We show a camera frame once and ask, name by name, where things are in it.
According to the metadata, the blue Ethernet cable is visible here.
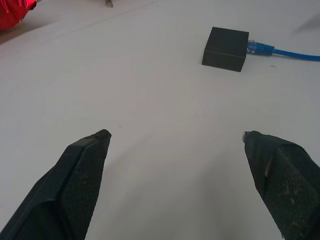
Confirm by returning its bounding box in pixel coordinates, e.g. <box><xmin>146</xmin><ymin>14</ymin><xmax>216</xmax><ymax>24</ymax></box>
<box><xmin>247</xmin><ymin>39</ymin><xmax>320</xmax><ymax>62</ymax></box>

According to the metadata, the small black box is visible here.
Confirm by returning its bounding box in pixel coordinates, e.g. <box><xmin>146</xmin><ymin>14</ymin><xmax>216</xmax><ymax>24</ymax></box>
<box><xmin>201</xmin><ymin>26</ymin><xmax>250</xmax><ymax>73</ymax></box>

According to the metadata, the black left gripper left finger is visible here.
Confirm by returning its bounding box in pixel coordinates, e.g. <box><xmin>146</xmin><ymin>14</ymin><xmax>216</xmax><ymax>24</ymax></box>
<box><xmin>0</xmin><ymin>128</ymin><xmax>112</xmax><ymax>240</ymax></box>

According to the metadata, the red fabric object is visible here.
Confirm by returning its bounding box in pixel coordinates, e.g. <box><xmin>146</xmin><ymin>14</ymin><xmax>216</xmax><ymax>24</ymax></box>
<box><xmin>0</xmin><ymin>0</ymin><xmax>40</xmax><ymax>32</ymax></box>

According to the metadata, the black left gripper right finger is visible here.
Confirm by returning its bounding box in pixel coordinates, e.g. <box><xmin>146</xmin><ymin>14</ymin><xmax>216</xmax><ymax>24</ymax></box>
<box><xmin>241</xmin><ymin>130</ymin><xmax>320</xmax><ymax>240</ymax></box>

